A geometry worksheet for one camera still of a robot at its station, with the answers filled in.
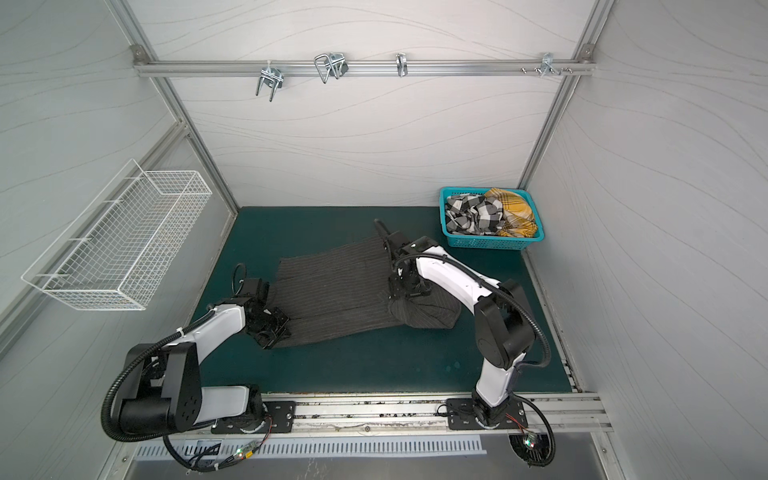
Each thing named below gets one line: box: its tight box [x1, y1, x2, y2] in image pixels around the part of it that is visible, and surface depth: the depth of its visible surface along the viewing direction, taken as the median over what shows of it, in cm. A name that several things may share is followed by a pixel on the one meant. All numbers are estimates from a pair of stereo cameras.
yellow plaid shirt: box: [485, 188, 538, 238], surface depth 106 cm
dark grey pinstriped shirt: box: [269, 235, 462, 348], surface depth 95 cm
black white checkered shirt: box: [445, 193, 505, 236], surface depth 109 cm
